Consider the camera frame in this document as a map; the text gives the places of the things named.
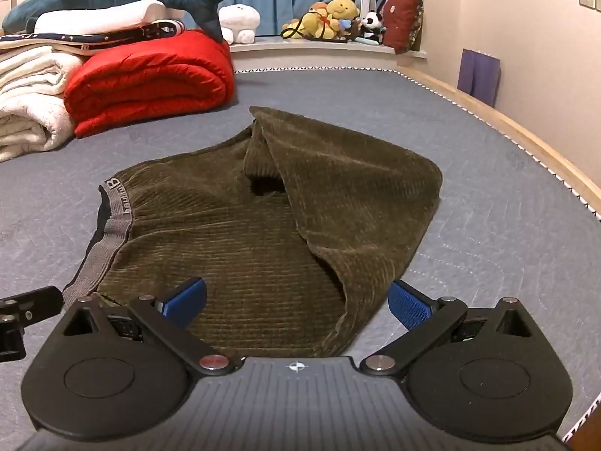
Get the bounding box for panda plush toy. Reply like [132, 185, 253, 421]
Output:
[359, 12, 387, 41]

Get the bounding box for purple folded mat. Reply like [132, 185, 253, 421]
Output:
[457, 48, 502, 108]

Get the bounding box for white pillow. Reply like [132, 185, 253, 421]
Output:
[34, 0, 186, 36]

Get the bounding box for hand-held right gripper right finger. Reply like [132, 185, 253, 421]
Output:
[359, 281, 534, 377]

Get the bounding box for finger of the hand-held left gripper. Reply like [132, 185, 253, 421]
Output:
[0, 286, 64, 363]

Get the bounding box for yellow plush toy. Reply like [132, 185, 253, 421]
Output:
[284, 0, 362, 41]

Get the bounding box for navy star-patterned blanket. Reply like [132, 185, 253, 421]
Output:
[0, 19, 185, 54]

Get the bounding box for red cushion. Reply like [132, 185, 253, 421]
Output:
[380, 0, 424, 54]

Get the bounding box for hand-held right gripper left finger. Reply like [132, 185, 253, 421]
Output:
[62, 278, 236, 378]

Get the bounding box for white fleece blanket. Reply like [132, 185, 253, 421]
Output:
[0, 44, 85, 163]

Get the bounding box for red folded quilt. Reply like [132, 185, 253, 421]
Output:
[63, 29, 236, 138]

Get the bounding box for black cord loop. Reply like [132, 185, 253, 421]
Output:
[280, 20, 311, 41]

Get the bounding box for white plush toy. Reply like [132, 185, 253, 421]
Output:
[218, 4, 261, 44]

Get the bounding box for olive corduroy pants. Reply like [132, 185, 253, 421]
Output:
[63, 106, 444, 358]

